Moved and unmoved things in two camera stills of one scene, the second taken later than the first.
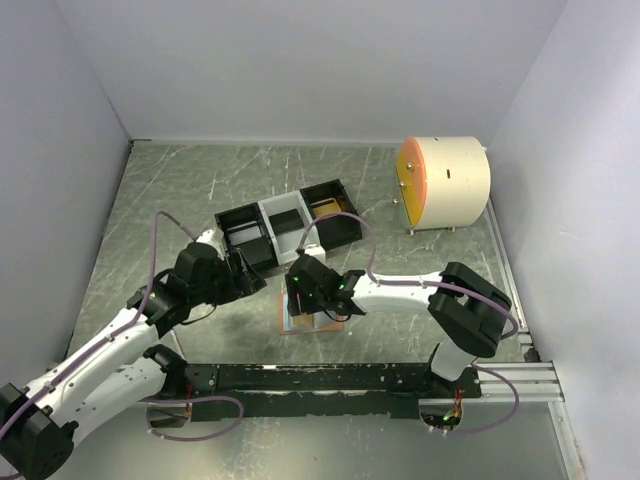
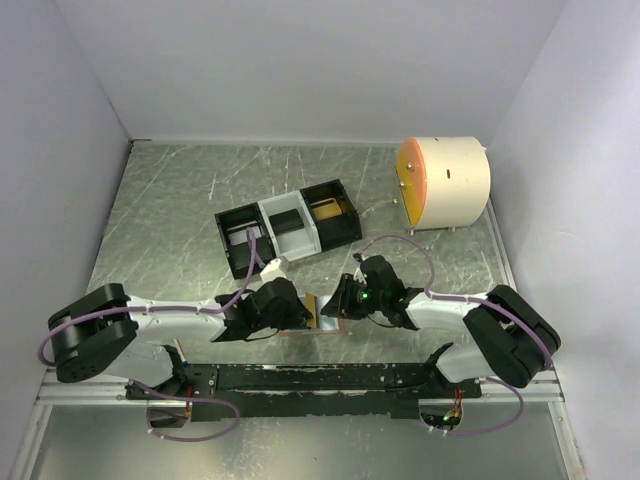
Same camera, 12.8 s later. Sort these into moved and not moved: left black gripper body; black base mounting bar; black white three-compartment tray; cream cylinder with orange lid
Moved: left black gripper body
Not moved: cream cylinder with orange lid; black base mounting bar; black white three-compartment tray
